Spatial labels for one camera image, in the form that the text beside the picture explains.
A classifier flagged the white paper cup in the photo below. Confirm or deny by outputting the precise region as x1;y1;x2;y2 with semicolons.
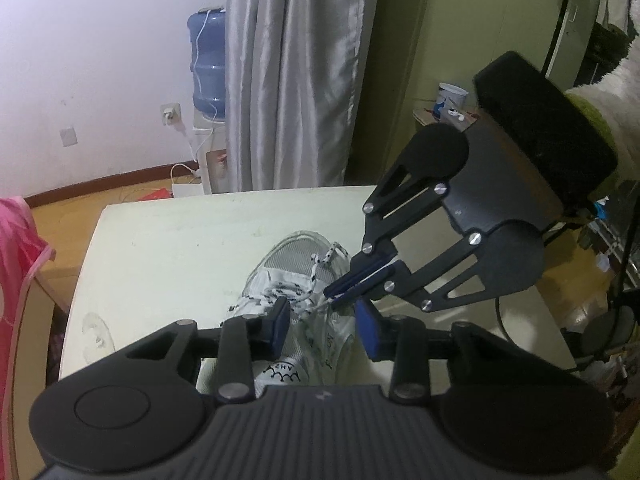
432;82;469;124

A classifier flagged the white black speckled shoelace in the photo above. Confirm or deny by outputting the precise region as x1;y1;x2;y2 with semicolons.
228;232;349;318

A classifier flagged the grey curtain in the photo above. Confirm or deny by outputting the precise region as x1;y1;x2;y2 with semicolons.
226;0;378;192

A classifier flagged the black cable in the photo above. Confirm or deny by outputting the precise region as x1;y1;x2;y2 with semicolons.
494;296;519;346

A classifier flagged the cluttered side table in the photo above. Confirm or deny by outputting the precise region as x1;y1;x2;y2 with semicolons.
412;102;480;132

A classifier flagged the white water dispenser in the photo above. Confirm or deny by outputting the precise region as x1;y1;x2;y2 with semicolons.
193;110;230;194

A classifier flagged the white wall switch plate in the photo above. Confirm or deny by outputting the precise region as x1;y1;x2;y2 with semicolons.
60;127;78;148

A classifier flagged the red gift box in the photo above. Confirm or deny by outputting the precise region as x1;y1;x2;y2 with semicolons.
138;188;172;202

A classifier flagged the grey office chair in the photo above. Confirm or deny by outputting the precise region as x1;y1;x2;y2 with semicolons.
574;306;638;361

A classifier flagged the blue water bottle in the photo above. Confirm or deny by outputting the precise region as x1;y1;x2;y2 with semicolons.
188;8;227;122

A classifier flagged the white mint sneaker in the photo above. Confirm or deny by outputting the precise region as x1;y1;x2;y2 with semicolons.
228;231;356;396

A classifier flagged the black tracker box green light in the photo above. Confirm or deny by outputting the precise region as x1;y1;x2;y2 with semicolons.
473;51;617;217

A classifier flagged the white wall socket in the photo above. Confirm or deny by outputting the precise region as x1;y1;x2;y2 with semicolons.
160;103;181;126

